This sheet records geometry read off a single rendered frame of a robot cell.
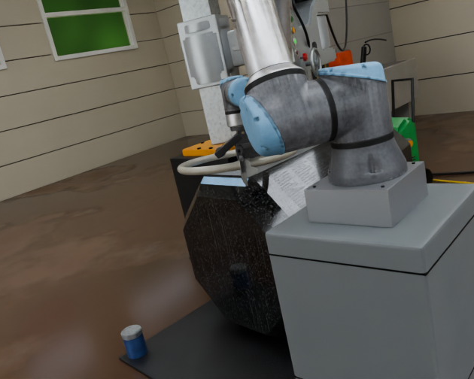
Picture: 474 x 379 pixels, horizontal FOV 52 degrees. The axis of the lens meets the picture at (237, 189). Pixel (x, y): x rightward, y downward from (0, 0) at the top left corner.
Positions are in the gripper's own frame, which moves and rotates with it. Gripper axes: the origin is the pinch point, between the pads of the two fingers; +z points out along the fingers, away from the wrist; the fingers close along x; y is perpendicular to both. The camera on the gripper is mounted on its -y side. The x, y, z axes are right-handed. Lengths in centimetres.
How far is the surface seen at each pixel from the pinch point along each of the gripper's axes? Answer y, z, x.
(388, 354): 22, 30, -75
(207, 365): -29, 84, 25
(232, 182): -3.1, 6.0, 33.3
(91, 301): -104, 84, 126
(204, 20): 0, -75, 134
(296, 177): 24.5, 9.5, 35.0
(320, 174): 37, 11, 42
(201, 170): -14.4, -6.3, 3.4
